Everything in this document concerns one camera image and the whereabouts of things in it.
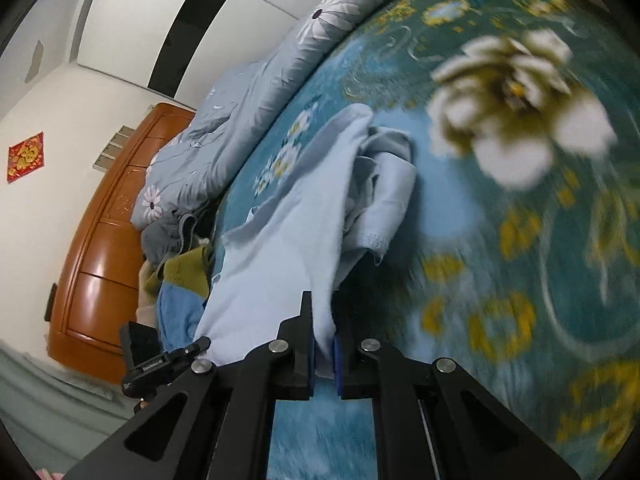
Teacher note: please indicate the beige and yellow fuzzy garment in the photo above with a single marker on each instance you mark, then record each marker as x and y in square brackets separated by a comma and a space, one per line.
[190, 271]

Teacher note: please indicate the teal floral blanket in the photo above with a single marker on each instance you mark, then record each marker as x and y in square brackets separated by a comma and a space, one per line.
[519, 253]

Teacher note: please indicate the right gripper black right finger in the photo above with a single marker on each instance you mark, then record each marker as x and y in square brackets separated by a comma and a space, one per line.
[435, 421]

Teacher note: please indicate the grey garment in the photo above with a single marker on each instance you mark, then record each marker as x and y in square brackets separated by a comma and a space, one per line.
[168, 237]

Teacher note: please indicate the blue floral quilt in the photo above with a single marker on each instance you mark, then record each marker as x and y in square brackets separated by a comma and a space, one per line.
[195, 166]

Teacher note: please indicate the wall switch panel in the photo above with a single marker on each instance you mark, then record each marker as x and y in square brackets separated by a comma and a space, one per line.
[113, 148]

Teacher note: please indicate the light blue sweatshirt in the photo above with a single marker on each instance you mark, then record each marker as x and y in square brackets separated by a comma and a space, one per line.
[345, 197]

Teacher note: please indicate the blue folded cloth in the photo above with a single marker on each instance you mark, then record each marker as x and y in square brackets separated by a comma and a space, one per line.
[178, 312]

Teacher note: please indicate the orange wooden headboard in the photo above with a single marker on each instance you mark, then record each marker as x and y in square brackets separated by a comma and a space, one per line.
[98, 287]

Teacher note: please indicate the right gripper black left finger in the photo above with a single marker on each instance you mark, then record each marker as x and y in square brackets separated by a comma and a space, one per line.
[212, 422]

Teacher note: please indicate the red wall decoration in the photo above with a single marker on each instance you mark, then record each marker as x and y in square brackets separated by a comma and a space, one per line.
[25, 157]

